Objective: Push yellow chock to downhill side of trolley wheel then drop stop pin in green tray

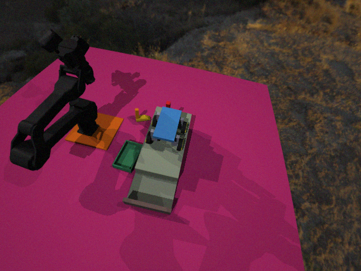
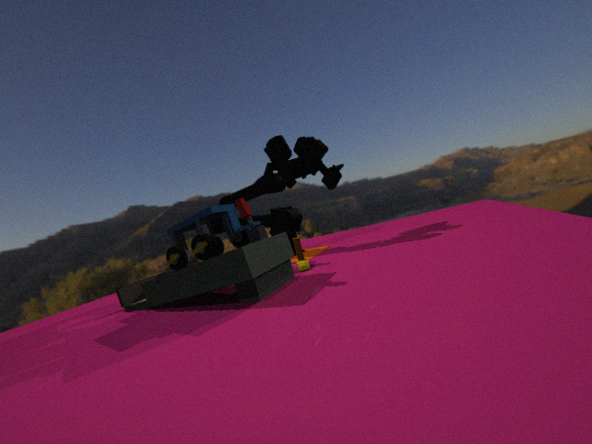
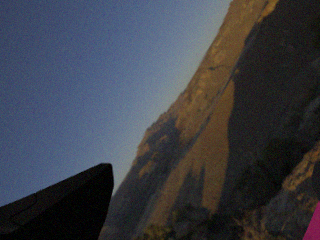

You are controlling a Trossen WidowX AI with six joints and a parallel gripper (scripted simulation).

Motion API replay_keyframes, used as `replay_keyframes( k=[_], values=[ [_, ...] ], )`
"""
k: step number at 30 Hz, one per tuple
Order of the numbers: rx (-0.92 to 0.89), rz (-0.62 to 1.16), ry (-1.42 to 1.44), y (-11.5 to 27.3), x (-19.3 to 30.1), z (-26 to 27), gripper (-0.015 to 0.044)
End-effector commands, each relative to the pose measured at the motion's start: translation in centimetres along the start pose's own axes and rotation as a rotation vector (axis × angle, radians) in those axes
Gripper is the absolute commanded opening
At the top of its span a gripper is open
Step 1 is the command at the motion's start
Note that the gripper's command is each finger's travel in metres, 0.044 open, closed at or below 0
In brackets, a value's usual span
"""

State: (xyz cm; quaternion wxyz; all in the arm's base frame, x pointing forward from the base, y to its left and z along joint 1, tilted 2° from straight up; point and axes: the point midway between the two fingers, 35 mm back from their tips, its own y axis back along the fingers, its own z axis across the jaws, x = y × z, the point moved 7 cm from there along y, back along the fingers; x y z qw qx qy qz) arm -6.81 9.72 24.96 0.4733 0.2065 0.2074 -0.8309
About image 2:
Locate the grey ramp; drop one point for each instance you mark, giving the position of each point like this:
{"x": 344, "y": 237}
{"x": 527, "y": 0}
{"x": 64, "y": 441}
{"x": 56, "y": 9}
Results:
{"x": 256, "y": 270}

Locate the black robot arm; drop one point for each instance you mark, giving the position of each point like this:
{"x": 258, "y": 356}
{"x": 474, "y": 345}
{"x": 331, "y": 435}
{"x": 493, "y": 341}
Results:
{"x": 281, "y": 219}

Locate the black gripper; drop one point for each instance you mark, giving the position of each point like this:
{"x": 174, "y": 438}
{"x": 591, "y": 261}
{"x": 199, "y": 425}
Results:
{"x": 331, "y": 176}

